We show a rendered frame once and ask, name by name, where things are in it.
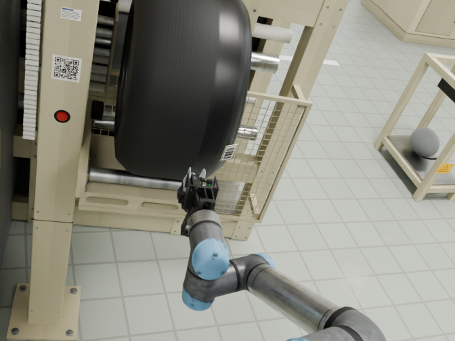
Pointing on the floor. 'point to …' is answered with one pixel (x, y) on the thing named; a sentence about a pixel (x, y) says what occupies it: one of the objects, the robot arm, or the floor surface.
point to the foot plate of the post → (71, 320)
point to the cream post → (58, 155)
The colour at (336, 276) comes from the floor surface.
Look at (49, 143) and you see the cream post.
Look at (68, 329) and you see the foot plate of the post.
